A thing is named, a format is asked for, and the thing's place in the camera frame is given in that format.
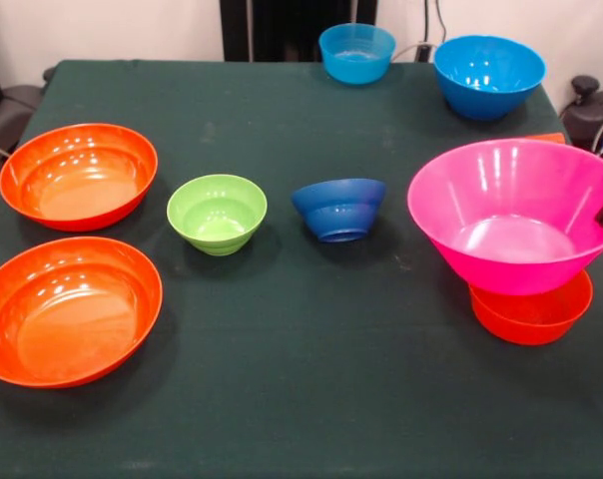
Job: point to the large orange bowl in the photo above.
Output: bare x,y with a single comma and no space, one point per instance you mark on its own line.
57,324
77,199

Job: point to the orange cup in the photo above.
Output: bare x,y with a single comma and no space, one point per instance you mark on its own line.
546,137

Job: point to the dark grey floor base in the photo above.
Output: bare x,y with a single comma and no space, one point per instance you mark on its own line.
591,115
12,110

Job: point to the dark green tablecloth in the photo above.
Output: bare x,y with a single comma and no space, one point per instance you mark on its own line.
301,324

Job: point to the large pink bowl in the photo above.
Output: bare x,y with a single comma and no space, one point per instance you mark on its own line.
481,269

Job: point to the dark blue bowl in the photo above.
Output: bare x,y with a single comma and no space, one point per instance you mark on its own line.
339,219

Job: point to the green bowl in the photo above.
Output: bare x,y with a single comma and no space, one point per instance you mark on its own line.
214,234

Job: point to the small light blue bowl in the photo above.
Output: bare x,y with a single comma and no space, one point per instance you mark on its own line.
356,67

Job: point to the small orange bowl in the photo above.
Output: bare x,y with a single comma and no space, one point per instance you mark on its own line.
531,324

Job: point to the large light blue bowl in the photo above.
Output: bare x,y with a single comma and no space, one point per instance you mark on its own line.
486,105

